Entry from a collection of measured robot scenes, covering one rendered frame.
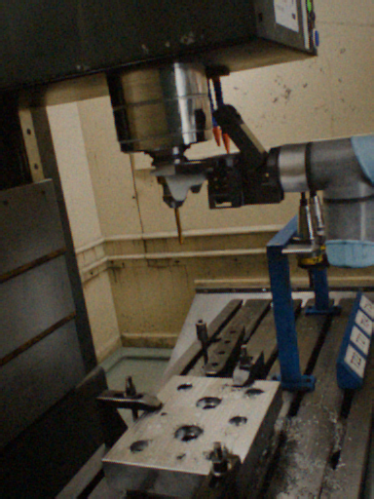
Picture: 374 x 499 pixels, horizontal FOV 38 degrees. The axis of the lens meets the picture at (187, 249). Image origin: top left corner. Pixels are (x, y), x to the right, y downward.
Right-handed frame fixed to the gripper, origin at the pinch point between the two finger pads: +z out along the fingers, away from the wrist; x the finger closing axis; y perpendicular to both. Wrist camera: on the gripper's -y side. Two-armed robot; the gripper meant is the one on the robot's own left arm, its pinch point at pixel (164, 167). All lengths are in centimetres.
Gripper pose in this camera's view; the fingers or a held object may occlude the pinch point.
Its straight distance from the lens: 92.6
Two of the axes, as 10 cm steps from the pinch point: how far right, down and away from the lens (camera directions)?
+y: 1.3, 9.6, 2.3
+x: 3.8, -2.6, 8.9
